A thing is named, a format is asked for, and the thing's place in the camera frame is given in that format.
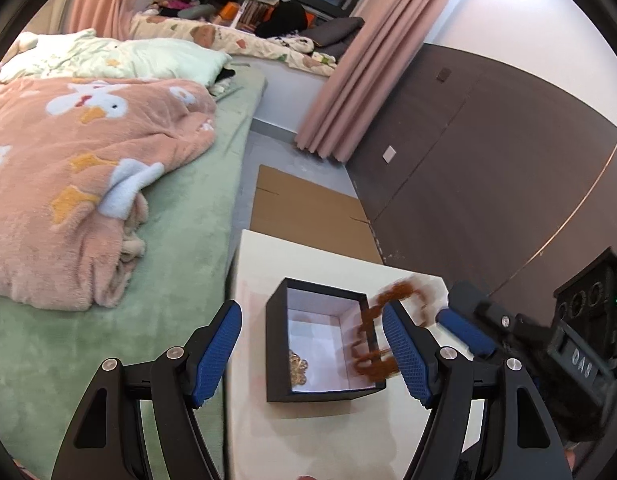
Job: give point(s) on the dark grey cushion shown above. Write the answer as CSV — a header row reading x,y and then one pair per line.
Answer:
x,y
334,37

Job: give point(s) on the green bed sheet mattress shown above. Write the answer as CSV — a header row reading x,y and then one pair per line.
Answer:
x,y
47,358

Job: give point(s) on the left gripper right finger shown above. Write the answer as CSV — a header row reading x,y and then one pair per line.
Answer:
x,y
487,421

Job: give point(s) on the light green floral pillow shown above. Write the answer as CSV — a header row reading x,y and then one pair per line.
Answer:
x,y
84,55

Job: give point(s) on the gold jewelry piece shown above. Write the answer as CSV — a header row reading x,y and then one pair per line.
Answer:
x,y
297,369

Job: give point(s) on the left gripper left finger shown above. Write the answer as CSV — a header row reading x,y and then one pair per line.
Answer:
x,y
105,439

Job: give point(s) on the pink duck fleece blanket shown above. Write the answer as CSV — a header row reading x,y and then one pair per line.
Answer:
x,y
75,157

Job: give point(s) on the black jewelry box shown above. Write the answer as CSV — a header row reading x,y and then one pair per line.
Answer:
x,y
320,324

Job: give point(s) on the floral cream quilt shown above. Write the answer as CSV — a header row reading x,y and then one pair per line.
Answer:
x,y
297,52

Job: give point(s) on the white wall switch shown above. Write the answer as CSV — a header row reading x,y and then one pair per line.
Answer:
x,y
389,154

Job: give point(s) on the pink curtain right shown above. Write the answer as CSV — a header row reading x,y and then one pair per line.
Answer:
x,y
394,31

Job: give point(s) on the flat brown cardboard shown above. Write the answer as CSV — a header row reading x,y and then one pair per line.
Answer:
x,y
309,214

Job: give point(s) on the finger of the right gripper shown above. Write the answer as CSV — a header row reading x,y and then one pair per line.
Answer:
x,y
477,342
467,299

